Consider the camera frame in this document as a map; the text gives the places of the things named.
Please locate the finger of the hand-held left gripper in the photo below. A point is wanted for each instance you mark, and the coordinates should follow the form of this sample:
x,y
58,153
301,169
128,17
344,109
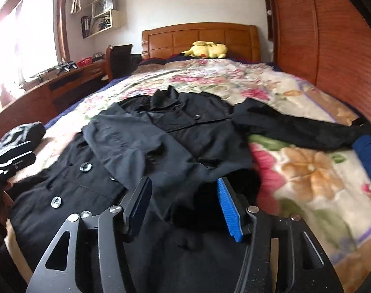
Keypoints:
x,y
22,161
17,148

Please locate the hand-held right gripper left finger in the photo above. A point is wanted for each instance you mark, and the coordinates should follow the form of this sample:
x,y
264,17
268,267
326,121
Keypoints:
x,y
139,198

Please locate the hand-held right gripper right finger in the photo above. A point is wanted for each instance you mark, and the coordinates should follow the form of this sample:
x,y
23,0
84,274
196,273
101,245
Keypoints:
x,y
229,210

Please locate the black coat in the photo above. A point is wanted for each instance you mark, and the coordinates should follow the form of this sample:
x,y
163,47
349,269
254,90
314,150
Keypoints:
x,y
179,134

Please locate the person's left hand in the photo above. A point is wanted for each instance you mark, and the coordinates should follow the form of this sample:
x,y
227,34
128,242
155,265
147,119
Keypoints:
x,y
6,197

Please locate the black leather jacket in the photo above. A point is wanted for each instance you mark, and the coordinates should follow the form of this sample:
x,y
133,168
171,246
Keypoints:
x,y
23,131

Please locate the dark blue bed sheet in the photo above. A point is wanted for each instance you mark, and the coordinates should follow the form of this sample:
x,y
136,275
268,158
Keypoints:
x,y
55,119

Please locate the wooden desk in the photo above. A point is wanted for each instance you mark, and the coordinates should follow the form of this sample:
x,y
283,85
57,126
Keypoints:
x,y
30,97

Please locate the floral blanket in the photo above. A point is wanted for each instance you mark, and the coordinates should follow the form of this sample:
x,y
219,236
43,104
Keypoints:
x,y
310,164

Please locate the black device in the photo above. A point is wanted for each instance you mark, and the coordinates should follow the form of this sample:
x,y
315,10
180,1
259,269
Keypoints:
x,y
65,66

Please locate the red basket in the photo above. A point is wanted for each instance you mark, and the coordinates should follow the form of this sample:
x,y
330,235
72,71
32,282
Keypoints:
x,y
84,62

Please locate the window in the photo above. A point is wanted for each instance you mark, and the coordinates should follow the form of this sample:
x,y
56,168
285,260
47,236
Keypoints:
x,y
36,36

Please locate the wooden chair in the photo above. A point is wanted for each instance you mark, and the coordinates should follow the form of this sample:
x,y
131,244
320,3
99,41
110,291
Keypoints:
x,y
120,61

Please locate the blue cloth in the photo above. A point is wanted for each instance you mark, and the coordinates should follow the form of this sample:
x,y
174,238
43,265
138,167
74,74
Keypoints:
x,y
368,155

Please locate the yellow plush toy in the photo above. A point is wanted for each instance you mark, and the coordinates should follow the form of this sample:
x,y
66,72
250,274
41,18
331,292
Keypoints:
x,y
210,50

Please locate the wooden bed headboard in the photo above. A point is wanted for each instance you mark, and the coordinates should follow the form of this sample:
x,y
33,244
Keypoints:
x,y
173,39

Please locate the wooden wardrobe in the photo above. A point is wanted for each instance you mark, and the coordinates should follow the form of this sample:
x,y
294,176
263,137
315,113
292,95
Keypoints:
x,y
310,36

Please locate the white wall shelf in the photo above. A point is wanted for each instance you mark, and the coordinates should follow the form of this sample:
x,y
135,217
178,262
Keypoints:
x,y
115,18

